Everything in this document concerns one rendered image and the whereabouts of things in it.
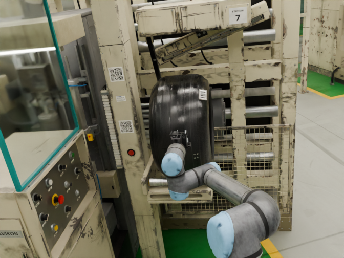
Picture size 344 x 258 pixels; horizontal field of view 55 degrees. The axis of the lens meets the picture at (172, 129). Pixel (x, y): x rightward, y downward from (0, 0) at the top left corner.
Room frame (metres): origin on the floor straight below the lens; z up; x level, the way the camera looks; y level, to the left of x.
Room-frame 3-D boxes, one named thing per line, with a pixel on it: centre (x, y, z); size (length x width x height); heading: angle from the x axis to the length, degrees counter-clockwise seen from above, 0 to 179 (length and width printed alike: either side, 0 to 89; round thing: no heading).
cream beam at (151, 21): (1.95, -0.21, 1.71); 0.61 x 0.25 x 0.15; 79
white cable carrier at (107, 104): (1.70, 0.32, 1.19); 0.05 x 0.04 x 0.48; 169
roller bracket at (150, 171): (1.72, 0.15, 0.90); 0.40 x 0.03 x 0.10; 169
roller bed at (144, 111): (2.10, 0.12, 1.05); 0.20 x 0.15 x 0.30; 79
